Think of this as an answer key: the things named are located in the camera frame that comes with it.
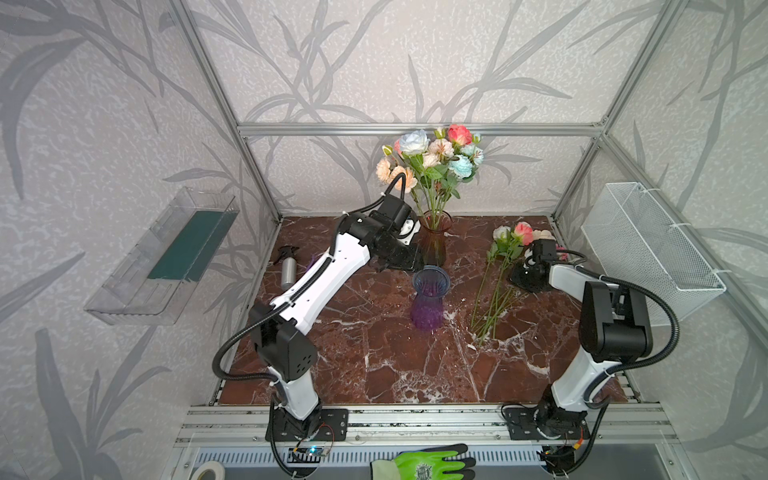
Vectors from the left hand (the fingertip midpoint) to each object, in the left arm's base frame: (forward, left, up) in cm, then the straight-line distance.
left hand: (418, 265), depth 77 cm
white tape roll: (-41, +47, -24) cm, 67 cm away
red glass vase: (+18, -6, -13) cm, 23 cm away
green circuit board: (-38, +28, -27) cm, 54 cm away
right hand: (+11, -33, -21) cm, 40 cm away
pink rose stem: (+25, -39, -17) cm, 49 cm away
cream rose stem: (+28, -49, -19) cm, 59 cm away
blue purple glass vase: (-2, -4, -6) cm, 7 cm away
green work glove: (-40, -2, -22) cm, 46 cm away
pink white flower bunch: (+3, -31, -22) cm, 38 cm away
